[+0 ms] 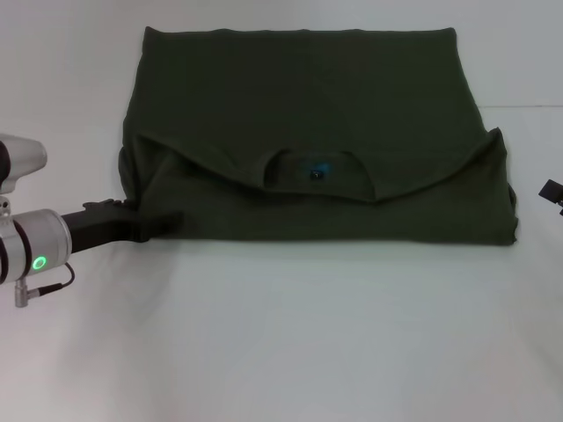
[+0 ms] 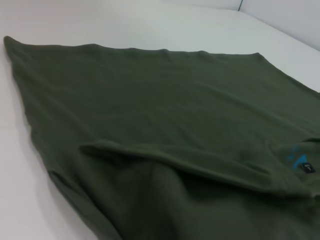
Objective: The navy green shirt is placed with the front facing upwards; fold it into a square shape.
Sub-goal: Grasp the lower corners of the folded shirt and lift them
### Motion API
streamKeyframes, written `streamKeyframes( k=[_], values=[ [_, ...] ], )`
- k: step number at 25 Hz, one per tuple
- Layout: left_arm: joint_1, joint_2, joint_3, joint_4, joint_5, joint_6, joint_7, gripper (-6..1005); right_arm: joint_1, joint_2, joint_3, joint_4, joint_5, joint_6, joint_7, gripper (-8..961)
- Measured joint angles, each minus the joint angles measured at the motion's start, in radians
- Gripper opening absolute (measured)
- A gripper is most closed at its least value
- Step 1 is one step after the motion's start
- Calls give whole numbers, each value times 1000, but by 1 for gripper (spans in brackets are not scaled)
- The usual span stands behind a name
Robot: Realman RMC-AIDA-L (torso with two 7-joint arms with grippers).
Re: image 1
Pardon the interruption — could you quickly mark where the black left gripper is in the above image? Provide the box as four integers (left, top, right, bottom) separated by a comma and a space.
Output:
60, 199, 185, 257

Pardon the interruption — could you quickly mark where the dark green FREE! t-shirt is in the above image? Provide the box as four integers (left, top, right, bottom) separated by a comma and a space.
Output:
117, 25, 520, 248

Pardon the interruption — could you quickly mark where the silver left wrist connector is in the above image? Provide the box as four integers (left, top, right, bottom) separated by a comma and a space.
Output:
11, 280, 41, 309

